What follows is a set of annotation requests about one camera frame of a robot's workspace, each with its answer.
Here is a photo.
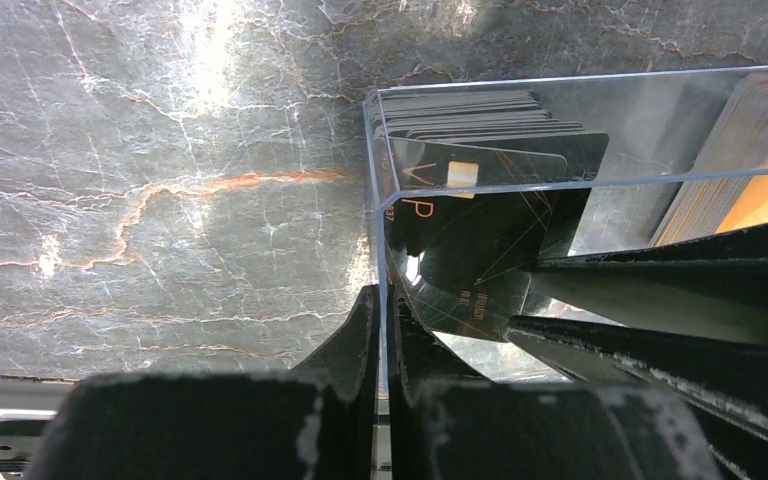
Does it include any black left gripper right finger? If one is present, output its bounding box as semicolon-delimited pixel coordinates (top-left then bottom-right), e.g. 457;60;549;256
387;286;490;479

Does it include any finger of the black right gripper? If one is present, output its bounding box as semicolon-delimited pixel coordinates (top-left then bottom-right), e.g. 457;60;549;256
529;223;768;346
506;316;768;479

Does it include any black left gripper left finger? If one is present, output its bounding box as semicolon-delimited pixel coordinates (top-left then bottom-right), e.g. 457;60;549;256
292;284;381;479

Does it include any clear plastic card box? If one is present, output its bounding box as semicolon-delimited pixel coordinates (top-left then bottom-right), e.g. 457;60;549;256
362;62;768;399

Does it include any orange card stack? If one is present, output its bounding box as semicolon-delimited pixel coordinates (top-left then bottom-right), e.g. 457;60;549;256
650;72;768;247

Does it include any aluminium slotted rail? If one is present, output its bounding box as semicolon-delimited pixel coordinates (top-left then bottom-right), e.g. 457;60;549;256
0;376;74;479

